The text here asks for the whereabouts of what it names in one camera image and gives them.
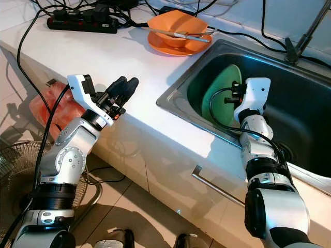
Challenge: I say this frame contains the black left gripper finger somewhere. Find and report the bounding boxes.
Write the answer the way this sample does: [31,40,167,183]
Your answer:
[106,76,129,102]
[120,77,140,105]

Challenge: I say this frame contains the green plate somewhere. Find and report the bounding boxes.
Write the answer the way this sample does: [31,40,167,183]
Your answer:
[201,64,243,127]

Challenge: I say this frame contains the orange plate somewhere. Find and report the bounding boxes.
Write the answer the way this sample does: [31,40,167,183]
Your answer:
[147,31,213,56]

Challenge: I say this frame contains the red plastic bag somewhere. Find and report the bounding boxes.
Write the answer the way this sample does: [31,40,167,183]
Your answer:
[29,82,83,140]

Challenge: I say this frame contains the black sink faucet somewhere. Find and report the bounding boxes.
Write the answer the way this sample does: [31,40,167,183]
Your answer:
[284,0,331,64]

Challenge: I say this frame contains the black power strip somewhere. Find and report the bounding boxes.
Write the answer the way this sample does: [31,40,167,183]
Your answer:
[47,6,118,34]

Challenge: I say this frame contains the metal spoon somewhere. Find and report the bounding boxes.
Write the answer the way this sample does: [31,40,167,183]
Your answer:
[150,27,217,41]

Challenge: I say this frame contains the orange bowl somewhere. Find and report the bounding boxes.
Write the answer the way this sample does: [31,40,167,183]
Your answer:
[147,10,209,48]

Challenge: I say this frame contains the white cabinet door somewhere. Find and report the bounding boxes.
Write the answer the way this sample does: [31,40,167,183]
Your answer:
[134,121,331,248]

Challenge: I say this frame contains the black power adapter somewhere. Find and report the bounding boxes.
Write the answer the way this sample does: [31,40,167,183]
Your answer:
[93,0,138,10]

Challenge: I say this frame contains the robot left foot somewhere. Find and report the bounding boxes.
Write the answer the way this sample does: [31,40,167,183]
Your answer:
[96,230,132,248]

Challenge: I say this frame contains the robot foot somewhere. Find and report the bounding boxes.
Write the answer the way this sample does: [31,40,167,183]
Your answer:
[173,235,207,248]
[96,230,132,248]

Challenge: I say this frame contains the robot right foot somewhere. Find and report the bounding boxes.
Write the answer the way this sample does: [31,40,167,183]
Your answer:
[173,235,207,248]

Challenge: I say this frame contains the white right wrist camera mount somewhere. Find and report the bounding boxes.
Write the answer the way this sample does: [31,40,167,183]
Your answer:
[233,77,272,122]

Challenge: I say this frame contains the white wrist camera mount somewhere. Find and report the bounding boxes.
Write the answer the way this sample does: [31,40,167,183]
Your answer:
[67,74,104,115]
[233,77,272,122]

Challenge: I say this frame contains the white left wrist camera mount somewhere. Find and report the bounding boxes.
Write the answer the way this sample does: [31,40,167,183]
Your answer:
[67,74,104,115]

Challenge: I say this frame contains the black wall cable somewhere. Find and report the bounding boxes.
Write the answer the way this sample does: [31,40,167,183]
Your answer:
[260,0,290,50]

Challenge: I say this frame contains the metal cabinet door handle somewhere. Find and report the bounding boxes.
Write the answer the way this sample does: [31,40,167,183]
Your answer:
[191,165,245,207]

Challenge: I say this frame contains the long black power cable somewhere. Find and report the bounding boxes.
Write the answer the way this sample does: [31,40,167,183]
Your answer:
[17,13,55,140]

